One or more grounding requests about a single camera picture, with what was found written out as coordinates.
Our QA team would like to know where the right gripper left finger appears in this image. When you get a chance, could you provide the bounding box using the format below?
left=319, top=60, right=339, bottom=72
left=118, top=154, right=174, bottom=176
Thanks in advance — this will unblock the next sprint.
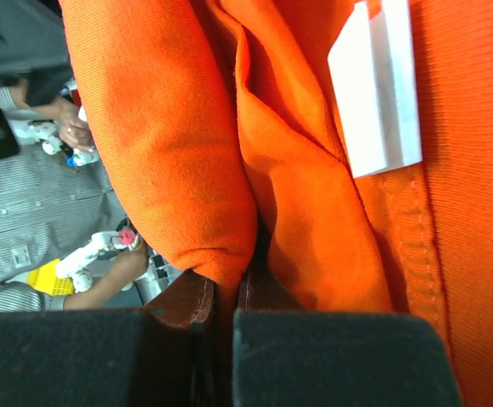
left=146, top=270, right=216, bottom=330

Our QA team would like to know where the person in striped shirt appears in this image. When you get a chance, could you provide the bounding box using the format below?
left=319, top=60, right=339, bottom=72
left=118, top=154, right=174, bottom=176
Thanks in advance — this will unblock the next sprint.
left=0, top=75, right=149, bottom=315

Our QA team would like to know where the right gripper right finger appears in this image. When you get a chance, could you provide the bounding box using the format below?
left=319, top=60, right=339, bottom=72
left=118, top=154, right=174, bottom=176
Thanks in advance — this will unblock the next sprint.
left=238, top=267, right=304, bottom=312

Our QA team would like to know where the orange t shirt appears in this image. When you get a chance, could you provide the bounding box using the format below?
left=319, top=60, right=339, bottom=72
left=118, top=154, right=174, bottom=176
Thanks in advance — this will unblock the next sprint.
left=61, top=1, right=493, bottom=406

